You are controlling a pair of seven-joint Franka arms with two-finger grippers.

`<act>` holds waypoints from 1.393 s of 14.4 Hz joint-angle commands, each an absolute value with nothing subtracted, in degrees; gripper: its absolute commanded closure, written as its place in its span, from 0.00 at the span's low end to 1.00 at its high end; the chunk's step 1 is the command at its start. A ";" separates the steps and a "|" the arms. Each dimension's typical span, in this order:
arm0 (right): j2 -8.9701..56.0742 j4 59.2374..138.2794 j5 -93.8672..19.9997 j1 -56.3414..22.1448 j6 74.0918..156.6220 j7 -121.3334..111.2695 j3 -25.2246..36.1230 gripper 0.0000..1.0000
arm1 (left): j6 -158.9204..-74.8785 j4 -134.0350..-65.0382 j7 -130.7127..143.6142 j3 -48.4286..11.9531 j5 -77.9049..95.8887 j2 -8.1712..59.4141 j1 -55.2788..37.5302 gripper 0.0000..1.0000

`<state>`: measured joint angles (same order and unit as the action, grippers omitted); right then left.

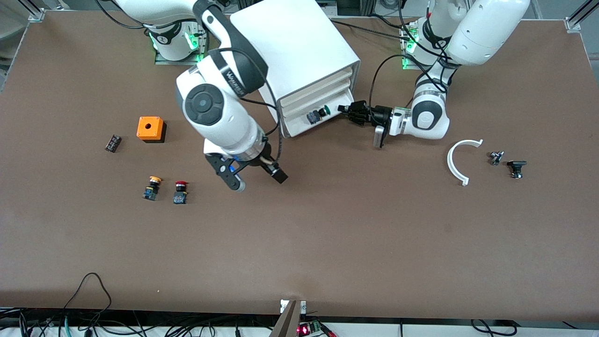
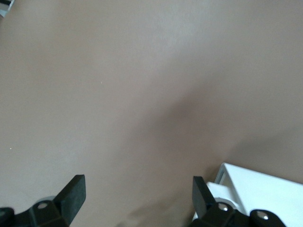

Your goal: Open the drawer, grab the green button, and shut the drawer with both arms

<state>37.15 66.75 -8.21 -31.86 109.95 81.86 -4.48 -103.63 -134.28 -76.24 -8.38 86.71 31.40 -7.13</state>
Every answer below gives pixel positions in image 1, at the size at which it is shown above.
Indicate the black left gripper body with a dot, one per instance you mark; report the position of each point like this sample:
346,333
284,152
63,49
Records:
380,113

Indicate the green push button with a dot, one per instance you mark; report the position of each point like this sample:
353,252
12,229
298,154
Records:
314,117

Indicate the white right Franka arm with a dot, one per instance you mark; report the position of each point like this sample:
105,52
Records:
210,103

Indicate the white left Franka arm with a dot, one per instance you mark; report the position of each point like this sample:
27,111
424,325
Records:
486,28

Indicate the red push button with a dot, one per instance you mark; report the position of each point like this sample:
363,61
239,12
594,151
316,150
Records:
180,194

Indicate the yellow push button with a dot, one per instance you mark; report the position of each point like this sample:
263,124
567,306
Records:
151,189

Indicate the white curved plastic arc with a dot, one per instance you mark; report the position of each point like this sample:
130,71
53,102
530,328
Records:
450,161

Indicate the small grey metal component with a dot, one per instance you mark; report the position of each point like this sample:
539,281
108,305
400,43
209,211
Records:
496,157

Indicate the small black contact block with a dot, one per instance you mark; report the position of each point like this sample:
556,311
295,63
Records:
113,143

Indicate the circuit board with red LED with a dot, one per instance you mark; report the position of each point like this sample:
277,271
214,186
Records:
309,328

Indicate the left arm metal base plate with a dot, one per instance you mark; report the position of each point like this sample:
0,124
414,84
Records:
408,65

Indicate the orange button enclosure box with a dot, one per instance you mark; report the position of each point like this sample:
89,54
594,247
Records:
149,128

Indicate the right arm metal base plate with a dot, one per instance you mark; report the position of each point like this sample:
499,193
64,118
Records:
161,58

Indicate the black bracket part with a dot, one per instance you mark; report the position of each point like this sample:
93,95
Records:
516,166

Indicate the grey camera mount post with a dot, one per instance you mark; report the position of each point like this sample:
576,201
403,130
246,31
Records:
289,320

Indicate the aluminium frame corner bracket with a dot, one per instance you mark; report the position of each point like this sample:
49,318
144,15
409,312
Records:
36,15
573,23

